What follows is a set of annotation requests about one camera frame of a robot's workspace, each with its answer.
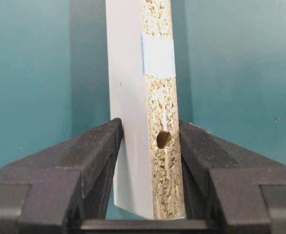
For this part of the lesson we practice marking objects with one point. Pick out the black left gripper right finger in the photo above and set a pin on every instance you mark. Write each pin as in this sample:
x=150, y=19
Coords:
x=242, y=191

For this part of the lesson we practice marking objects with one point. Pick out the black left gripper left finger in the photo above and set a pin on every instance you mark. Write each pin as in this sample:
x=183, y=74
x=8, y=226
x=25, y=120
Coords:
x=43, y=192

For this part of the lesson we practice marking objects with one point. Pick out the white laminated particle board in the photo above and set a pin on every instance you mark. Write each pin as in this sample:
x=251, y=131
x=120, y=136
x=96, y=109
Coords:
x=142, y=85

